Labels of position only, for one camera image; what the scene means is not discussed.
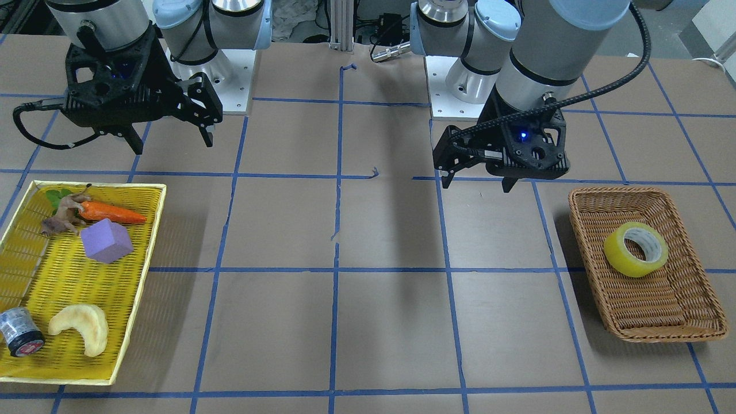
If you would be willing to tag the yellow tape roll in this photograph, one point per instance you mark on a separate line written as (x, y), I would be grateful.
(636, 250)

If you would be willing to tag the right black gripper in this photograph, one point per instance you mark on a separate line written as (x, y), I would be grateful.
(163, 79)

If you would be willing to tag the brown dried leaf toy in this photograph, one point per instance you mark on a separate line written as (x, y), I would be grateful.
(65, 219)

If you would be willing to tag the purple foam cube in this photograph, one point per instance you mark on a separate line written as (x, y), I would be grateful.
(106, 241)

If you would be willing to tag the small black labelled can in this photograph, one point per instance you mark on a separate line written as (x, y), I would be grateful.
(20, 332)

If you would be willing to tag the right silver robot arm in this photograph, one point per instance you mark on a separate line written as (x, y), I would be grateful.
(190, 32)

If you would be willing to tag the yellow woven basket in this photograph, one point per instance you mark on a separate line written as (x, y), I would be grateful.
(46, 274)

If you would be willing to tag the orange toy carrot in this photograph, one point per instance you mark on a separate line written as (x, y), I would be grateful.
(98, 211)

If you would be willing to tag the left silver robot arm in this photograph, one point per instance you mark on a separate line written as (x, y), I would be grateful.
(535, 51)

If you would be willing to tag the brown wicker basket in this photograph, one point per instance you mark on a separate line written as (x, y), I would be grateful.
(648, 283)

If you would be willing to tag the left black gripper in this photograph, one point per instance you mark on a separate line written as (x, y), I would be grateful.
(493, 137)

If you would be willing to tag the pale croissant toy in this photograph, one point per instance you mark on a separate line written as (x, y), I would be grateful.
(88, 320)

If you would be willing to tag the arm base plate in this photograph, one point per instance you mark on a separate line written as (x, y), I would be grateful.
(231, 72)
(456, 93)

